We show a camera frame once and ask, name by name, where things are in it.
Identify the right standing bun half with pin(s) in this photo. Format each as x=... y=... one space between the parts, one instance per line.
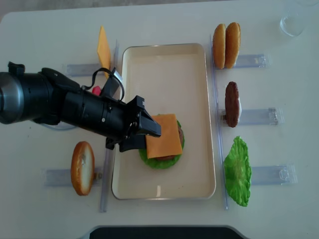
x=233 y=41

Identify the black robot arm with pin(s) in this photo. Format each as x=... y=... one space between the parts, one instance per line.
x=49 y=97

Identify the clear drinking glass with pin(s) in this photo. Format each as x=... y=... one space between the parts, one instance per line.
x=294 y=22

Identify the standing bun half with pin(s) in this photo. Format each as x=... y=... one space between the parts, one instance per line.
x=219 y=45
x=233 y=41

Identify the left standing bun half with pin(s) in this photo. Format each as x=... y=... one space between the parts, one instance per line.
x=219 y=45

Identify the clear holder rail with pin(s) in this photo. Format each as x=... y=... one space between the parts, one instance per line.
x=62 y=177
x=284 y=174

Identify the sliced bread standing left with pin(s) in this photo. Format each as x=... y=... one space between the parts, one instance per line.
x=82 y=168

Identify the orange cheese slice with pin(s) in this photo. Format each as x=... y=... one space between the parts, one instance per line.
x=169 y=142
x=103 y=49

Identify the brown standing meat patty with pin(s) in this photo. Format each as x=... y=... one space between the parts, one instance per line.
x=232 y=104

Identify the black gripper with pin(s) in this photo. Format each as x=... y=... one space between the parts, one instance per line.
x=121 y=123

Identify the cream rectangular tray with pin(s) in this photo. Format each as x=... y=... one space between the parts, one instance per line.
x=173 y=80

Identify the black base panel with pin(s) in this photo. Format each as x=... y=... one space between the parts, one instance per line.
x=164 y=233

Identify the clear right holder rail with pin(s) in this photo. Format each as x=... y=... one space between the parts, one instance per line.
x=284 y=174

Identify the red tomato slice standing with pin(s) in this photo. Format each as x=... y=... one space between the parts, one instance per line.
x=96 y=90

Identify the green standing lettuce leaf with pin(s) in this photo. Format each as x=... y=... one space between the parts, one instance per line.
x=238 y=172

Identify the brown meat patty on stack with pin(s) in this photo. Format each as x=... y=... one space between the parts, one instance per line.
x=171 y=157

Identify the green lettuce leaf on stack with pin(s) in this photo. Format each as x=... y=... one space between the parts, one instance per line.
x=154 y=164

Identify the clear left holder rail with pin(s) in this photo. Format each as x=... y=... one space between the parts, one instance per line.
x=62 y=177

